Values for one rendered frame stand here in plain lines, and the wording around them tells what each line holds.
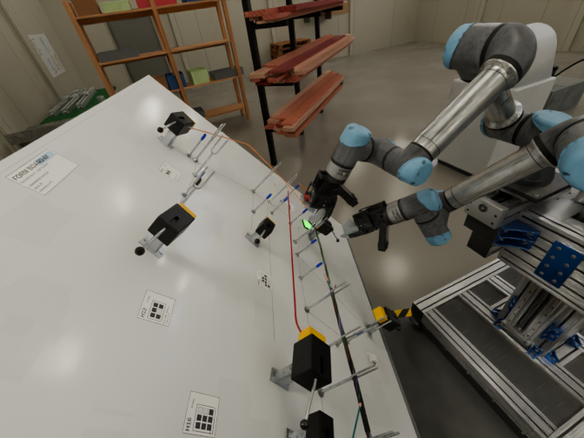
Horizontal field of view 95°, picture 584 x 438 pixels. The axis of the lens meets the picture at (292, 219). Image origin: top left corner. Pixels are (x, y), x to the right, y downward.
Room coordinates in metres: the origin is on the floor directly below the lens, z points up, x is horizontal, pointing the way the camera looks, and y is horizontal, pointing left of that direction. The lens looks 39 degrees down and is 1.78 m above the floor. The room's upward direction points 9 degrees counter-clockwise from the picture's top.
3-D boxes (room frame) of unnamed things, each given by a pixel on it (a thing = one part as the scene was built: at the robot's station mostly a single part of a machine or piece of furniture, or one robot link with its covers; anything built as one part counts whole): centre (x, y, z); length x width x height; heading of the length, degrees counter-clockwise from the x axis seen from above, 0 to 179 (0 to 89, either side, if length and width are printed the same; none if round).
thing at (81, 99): (5.86, 3.66, 0.45); 2.48 x 0.93 x 0.90; 18
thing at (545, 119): (0.83, -0.92, 1.33); 0.13 x 0.12 x 0.14; 20
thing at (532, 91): (2.77, -2.27, 0.69); 0.68 x 0.58 x 1.39; 20
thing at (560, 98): (4.05, -4.27, 0.39); 0.85 x 0.65 x 0.78; 109
